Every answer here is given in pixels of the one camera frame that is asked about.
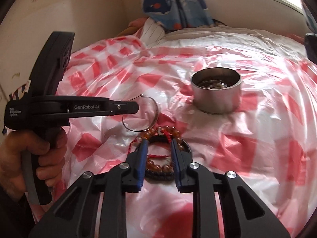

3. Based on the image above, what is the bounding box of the thin silver wire bangle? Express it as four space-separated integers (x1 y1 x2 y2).
121 93 159 132

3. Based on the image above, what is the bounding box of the brown bead bracelet red cord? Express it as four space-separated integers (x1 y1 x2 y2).
128 125 190 175

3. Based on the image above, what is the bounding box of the left hand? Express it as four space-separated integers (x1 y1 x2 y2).
1 130 67 202

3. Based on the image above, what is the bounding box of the white striped bed quilt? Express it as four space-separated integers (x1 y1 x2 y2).
140 19 306 57

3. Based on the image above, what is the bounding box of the orange pink pillow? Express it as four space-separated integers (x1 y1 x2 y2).
117 17 148 37

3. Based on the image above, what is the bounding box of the round silver metal tin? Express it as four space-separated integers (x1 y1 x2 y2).
191 67 242 114

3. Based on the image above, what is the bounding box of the red white checkered plastic sheet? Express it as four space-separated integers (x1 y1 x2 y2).
32 34 317 238

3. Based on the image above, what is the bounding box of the blue whale curtain left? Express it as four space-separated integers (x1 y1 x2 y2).
141 0 214 31

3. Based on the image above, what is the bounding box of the black jacket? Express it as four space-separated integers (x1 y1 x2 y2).
304 33 317 64

